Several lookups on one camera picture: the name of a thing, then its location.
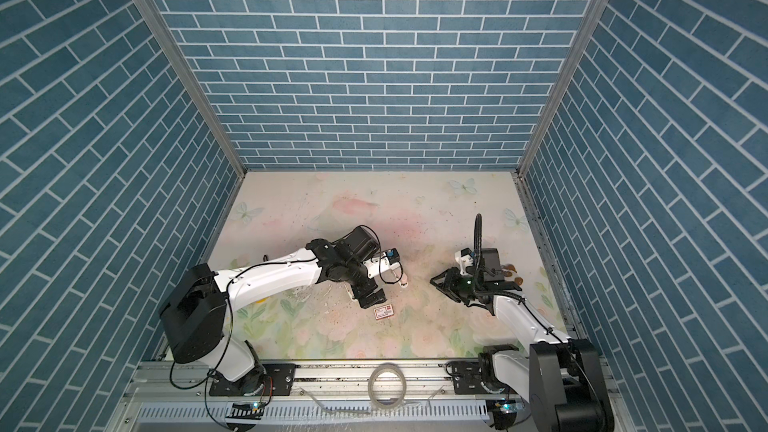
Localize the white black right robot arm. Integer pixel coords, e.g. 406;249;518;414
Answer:
430;267;615;431

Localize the aluminium corner post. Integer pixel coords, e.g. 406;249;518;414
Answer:
517;0;609;179
132;0;247;179

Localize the red staple box sleeve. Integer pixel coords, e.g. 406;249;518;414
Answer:
374;304;395;320

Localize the coiled clear tube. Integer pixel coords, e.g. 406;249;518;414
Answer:
367;362;407;411

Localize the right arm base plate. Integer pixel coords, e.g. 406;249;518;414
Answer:
444;360;509;395

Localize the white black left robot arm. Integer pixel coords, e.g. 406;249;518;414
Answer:
158;225;402;384

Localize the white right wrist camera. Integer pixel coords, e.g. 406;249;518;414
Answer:
455;248;474;275

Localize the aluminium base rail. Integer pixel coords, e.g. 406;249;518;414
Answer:
106;359;536;431

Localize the brown white plush toy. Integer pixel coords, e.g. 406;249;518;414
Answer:
502;264;524;290

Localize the aluminium corner post left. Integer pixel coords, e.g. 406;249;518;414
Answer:
132;0;247;179

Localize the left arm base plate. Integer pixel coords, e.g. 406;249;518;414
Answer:
209;362;298;397

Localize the aluminium corner post right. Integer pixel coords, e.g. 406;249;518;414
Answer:
517;0;609;179

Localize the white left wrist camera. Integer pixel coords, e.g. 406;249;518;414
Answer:
365;248;402;283

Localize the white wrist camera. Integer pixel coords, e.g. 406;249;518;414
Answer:
365;248;402;283
455;248;474;275

